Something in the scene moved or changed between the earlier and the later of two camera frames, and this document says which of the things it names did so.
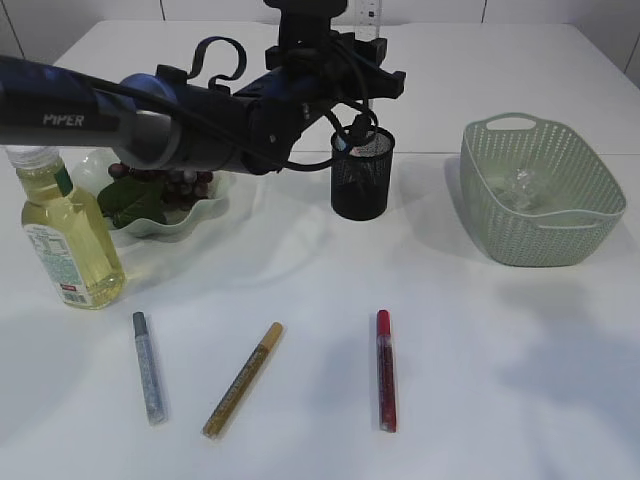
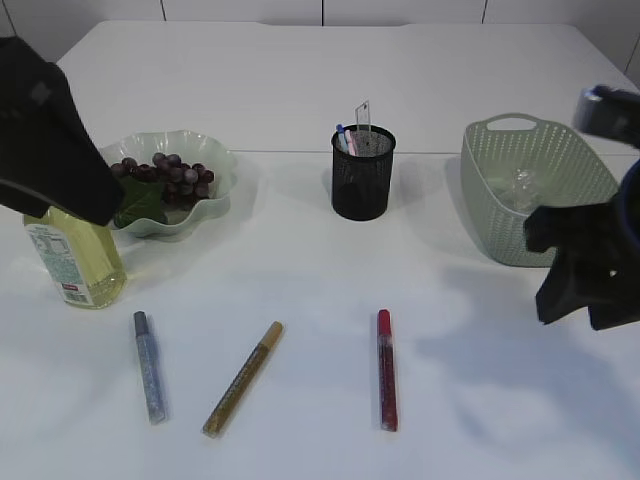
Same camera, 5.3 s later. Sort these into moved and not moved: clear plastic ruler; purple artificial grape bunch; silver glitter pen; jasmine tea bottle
Moved: clear plastic ruler
Not moved: silver glitter pen; jasmine tea bottle; purple artificial grape bunch
